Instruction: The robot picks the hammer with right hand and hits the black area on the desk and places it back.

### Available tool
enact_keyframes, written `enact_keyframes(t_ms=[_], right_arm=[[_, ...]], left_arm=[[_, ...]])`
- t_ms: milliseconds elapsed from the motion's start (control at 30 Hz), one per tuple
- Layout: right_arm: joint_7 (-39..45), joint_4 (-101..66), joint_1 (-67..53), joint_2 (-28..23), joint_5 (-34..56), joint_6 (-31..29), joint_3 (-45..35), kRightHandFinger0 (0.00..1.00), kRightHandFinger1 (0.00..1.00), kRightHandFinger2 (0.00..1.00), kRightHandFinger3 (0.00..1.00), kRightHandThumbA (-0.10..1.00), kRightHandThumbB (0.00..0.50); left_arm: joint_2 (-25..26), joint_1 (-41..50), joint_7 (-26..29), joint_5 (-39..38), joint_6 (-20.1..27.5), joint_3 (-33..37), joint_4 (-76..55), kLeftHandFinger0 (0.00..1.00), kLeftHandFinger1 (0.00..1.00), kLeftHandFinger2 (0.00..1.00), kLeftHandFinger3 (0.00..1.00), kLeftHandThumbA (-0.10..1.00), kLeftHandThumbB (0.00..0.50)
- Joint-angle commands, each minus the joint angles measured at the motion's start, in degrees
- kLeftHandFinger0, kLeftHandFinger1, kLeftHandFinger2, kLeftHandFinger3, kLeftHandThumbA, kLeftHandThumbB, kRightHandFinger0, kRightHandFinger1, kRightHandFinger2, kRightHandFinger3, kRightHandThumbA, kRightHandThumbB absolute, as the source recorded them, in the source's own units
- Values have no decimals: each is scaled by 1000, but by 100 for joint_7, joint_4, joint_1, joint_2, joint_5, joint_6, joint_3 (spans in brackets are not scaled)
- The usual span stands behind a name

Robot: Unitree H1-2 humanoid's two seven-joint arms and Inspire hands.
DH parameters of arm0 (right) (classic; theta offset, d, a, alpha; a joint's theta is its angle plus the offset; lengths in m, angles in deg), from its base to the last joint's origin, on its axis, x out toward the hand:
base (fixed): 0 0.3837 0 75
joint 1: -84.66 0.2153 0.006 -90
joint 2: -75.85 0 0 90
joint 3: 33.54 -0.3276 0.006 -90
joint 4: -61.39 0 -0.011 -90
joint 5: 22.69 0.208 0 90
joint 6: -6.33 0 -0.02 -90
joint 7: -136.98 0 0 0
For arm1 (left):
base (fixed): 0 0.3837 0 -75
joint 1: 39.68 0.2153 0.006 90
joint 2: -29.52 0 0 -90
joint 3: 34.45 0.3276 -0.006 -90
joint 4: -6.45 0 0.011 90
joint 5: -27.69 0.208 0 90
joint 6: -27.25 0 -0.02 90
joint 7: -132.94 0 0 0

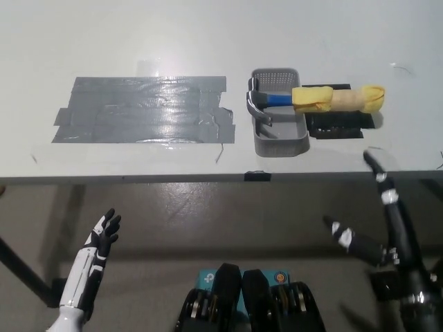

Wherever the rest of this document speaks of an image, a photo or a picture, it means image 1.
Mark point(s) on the black table leg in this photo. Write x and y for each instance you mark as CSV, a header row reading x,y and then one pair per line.
x,y
24,269

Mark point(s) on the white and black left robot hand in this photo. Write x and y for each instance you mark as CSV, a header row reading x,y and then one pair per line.
x,y
81,273

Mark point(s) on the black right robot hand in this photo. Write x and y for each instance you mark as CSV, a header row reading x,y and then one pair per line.
x,y
405,242

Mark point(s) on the small black tape strip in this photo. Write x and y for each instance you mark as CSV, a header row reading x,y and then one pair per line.
x,y
257,176

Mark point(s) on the grey duct tape patch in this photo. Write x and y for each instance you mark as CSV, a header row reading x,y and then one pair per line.
x,y
138,110

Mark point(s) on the grey perforated plastic basket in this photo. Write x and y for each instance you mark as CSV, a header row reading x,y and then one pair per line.
x,y
287,135

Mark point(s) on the black tape patch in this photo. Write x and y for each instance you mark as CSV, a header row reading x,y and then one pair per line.
x,y
335,126

